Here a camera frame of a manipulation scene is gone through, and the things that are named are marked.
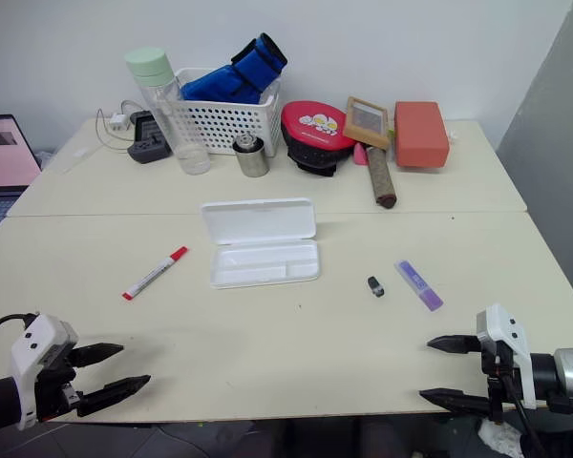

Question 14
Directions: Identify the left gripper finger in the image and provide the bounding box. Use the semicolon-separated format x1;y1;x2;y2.
77;374;153;418
71;342;125;369

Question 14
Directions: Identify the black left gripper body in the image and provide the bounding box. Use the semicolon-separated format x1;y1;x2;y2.
34;343;85;423

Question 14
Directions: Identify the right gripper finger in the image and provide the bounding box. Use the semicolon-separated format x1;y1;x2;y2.
418;387;493;414
426;334;484;356

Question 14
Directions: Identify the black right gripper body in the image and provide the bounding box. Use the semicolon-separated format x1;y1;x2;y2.
479;340;516;422

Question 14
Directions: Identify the white plastic case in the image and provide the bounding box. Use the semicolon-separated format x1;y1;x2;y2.
200;197;323;290

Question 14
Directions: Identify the red round case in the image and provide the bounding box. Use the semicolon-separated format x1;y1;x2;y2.
280;99;360;178

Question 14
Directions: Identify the white crumpled cloth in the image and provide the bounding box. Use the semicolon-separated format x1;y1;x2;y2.
476;418;527;455

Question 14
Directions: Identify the small black cap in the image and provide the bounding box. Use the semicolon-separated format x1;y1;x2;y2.
366;275;388;300

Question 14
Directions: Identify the red white marker pen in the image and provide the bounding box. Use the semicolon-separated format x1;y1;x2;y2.
120;245;190;302

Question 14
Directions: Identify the brown rolled cylinder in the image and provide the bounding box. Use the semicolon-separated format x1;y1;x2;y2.
365;146;399;211

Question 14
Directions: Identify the orange red rectangular box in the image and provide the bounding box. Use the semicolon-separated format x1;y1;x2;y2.
393;99;452;170

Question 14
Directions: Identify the dark grey desk gadget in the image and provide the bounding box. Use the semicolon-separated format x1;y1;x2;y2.
126;110;175;166

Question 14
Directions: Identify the metal cylinder cup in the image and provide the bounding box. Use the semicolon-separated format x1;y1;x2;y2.
231;133;272;179

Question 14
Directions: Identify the white perforated plastic basket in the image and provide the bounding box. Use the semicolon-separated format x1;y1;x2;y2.
163;67;283;158

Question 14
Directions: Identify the clear bottle green lid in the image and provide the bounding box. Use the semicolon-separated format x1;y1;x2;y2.
124;46;213;177

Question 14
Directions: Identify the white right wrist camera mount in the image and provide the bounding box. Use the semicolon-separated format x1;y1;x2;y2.
475;302;539;411

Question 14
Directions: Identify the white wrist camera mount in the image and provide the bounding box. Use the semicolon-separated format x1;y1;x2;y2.
10;313;80;431
475;302;539;411

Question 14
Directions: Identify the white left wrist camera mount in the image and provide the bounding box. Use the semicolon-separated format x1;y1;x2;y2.
10;313;80;431

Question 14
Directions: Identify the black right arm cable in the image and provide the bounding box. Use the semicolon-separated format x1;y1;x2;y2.
499;374;548;458

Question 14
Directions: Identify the white charger cable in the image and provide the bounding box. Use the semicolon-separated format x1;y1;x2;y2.
95;99;140;155

